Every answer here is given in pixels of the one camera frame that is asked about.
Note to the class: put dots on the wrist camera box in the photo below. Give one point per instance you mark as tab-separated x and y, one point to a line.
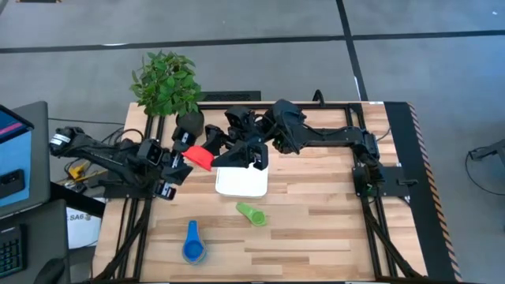
150	152
238	118

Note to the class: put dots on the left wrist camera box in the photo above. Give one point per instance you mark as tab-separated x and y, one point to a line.
150	152

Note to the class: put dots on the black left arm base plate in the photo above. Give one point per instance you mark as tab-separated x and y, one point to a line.
122	191

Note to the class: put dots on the grey floor stand leg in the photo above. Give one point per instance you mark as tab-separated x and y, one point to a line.
491	149

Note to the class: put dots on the red measuring cup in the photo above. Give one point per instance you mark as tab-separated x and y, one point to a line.
199	157

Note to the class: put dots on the white paper sheet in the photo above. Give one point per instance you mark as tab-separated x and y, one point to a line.
83	232

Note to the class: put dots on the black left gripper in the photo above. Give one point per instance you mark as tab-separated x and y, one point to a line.
165	165

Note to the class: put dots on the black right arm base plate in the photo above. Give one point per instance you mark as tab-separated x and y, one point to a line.
396	181

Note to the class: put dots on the green measuring cup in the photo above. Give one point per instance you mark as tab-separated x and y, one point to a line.
256	217

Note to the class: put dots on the black mat with hazard stripe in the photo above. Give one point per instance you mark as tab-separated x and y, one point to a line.
418	236

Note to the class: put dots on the black computer mouse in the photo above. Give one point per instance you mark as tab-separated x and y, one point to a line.
49	272

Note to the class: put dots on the black metal bar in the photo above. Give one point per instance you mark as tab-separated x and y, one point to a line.
75	199

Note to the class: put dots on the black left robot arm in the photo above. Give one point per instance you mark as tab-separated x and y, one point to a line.
98	152

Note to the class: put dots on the laptop screen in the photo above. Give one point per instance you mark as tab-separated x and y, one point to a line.
12	126

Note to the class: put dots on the blue measuring cup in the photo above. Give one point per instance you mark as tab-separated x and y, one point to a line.
193	232

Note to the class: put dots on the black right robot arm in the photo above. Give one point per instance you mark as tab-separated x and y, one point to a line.
335	136

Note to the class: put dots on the black keyboard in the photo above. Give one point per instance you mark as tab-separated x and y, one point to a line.
12	252

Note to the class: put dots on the green plant in black pot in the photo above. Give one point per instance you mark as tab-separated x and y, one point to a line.
167	84

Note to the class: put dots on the black floor grille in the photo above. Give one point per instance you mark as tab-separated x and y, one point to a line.
230	96

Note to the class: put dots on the grey desk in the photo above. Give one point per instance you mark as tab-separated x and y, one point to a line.
39	158

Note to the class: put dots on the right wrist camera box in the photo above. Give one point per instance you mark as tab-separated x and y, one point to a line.
238	118

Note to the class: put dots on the white plastic basket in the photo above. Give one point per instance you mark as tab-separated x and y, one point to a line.
240	183

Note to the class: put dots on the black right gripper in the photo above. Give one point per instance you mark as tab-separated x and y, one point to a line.
250	140

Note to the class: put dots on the black aluminium table frame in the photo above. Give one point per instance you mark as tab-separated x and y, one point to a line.
315	106

